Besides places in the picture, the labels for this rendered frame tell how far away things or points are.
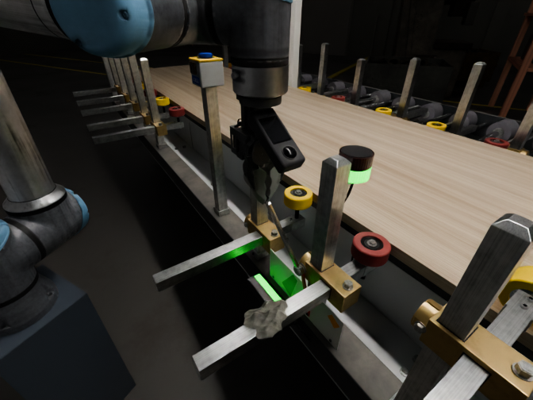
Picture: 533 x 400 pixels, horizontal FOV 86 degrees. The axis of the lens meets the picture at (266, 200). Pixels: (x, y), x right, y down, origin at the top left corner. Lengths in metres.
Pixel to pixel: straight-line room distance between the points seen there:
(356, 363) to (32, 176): 0.92
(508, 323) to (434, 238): 0.26
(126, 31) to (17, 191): 0.71
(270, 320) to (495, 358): 0.31
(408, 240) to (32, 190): 0.96
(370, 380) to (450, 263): 0.29
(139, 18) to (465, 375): 0.55
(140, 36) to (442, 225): 0.71
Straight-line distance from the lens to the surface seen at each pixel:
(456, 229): 0.80
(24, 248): 0.99
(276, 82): 0.46
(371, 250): 0.64
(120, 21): 0.37
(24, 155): 0.96
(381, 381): 0.72
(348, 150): 0.53
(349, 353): 0.73
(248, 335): 0.54
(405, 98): 1.68
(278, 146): 0.45
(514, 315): 0.57
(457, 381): 0.46
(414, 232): 0.74
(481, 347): 0.49
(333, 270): 0.63
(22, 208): 1.01
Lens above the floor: 1.32
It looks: 33 degrees down
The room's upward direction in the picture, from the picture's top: straight up
